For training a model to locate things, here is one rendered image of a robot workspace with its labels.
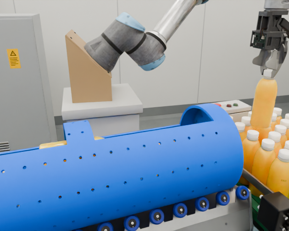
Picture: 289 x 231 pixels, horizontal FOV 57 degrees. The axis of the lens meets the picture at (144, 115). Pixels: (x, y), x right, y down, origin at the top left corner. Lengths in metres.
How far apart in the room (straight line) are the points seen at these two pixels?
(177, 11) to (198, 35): 2.59
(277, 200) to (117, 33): 0.80
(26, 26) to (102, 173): 1.70
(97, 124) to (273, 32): 0.70
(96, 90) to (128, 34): 0.26
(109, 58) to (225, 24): 3.02
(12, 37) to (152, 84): 2.07
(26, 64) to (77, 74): 1.19
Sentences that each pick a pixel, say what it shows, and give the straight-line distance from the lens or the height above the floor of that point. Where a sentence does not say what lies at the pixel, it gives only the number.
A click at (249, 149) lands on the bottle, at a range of 1.02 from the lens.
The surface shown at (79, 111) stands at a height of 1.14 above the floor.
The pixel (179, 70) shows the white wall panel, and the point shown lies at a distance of 3.81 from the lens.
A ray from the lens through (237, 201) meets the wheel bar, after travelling 0.96.
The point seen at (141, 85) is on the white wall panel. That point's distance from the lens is 3.70.
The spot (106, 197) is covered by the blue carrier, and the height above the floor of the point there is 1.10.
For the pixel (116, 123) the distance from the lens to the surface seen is 1.11.
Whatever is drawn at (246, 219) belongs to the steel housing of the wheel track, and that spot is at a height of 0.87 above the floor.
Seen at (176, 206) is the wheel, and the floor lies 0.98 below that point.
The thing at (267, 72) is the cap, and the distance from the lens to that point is 1.01.
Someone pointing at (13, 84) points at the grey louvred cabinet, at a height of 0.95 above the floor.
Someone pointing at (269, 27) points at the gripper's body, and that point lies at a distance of 0.96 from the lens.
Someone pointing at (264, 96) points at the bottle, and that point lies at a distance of 1.01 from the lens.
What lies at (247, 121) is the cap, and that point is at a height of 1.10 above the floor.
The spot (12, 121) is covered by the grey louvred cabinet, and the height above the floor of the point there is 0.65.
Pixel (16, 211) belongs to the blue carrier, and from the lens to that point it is 0.66.
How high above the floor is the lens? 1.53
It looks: 23 degrees down
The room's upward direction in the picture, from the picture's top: straight up
